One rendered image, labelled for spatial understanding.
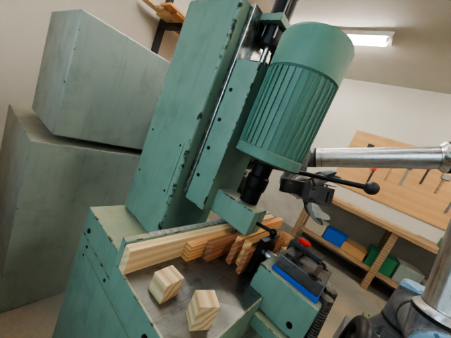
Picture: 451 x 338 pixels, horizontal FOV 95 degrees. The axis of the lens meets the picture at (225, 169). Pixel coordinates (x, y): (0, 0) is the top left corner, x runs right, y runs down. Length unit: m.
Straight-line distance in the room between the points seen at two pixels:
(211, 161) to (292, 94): 0.27
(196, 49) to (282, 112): 0.33
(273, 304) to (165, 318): 0.23
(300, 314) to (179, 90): 0.63
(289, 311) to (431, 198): 3.48
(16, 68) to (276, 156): 2.32
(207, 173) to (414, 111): 3.67
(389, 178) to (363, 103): 1.23
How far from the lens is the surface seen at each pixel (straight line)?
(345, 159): 1.01
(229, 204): 0.58
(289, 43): 0.54
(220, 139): 0.57
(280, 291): 0.50
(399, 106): 4.04
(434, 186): 3.88
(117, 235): 0.71
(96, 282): 0.78
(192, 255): 0.51
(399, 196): 3.84
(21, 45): 2.51
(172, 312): 0.41
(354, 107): 4.07
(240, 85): 0.58
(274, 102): 0.50
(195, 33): 0.73
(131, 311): 0.43
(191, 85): 0.65
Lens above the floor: 1.20
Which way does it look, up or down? 10 degrees down
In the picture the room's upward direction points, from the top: 22 degrees clockwise
